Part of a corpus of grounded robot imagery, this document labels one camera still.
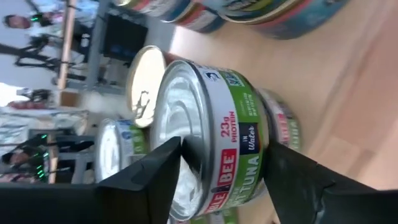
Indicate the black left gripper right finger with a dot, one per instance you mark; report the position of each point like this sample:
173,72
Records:
326,205

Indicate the black box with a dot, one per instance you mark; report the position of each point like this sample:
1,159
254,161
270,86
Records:
124,37

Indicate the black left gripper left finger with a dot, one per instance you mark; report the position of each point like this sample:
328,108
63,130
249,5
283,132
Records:
93,205

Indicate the black background robot arm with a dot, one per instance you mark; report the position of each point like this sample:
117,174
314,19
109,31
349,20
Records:
68,144
38,40
43,21

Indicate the green label tuna can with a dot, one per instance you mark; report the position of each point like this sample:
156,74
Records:
284,124
224,102
109,149

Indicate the person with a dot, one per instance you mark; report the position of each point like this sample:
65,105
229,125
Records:
17,21
14,157

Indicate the wooden shelf board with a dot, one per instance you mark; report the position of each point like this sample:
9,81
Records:
342,93

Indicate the white cloth cover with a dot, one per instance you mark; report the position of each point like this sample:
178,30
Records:
37,121

